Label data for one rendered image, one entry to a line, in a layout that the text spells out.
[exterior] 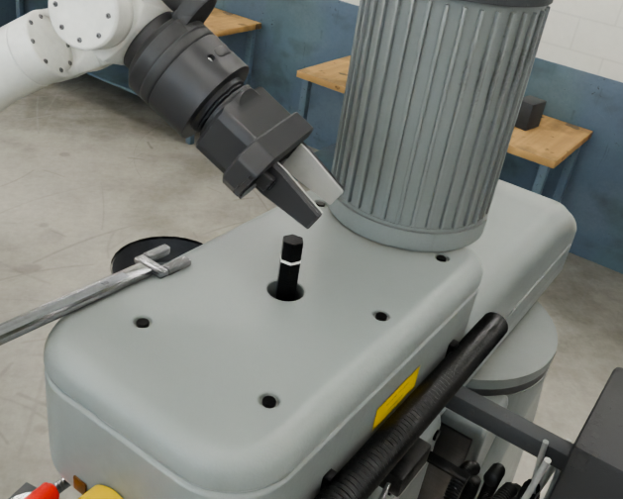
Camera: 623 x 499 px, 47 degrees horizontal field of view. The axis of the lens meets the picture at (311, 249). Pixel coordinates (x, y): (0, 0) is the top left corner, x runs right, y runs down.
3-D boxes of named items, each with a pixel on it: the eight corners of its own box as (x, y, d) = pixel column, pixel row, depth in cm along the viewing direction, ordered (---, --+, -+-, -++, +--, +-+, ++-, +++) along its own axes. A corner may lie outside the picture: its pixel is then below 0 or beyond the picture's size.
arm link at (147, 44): (125, 117, 61) (26, 24, 60) (177, 103, 70) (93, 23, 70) (202, 12, 56) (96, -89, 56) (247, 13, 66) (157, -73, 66)
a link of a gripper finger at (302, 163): (347, 188, 66) (298, 142, 66) (326, 209, 68) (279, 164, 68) (352, 182, 68) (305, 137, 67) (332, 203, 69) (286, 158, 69)
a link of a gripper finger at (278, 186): (306, 231, 64) (257, 182, 64) (328, 208, 62) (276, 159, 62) (299, 238, 63) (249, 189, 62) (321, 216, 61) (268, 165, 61)
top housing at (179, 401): (228, 628, 57) (246, 494, 49) (23, 458, 69) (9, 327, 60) (467, 356, 92) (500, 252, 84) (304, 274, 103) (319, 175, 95)
